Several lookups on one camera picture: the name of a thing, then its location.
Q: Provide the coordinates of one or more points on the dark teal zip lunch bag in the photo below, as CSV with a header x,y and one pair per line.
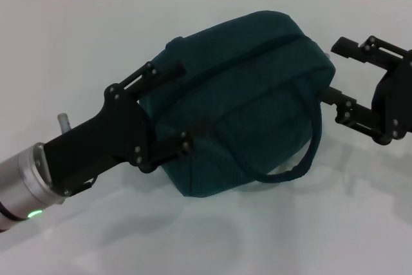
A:
x,y
241,110

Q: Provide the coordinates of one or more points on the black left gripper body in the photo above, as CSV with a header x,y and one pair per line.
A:
x,y
103,139

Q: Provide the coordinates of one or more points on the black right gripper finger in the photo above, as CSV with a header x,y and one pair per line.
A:
x,y
367,51
354,110

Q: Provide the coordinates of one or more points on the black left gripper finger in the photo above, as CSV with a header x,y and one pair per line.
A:
x,y
174,149
151,77

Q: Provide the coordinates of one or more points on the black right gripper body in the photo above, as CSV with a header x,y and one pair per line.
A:
x,y
394,104

